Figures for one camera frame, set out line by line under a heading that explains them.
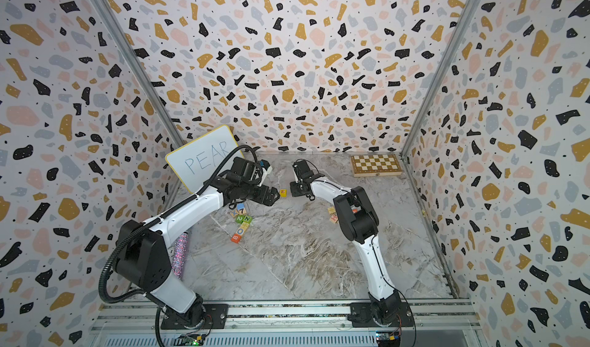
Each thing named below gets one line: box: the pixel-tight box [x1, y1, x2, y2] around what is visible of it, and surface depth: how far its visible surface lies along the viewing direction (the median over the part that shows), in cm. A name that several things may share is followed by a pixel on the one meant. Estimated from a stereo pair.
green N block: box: [235, 214, 253, 224], surface depth 97 cm
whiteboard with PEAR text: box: [165, 125, 246, 194], surface depth 103 cm
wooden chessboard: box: [350, 153, 403, 178], surface depth 116 cm
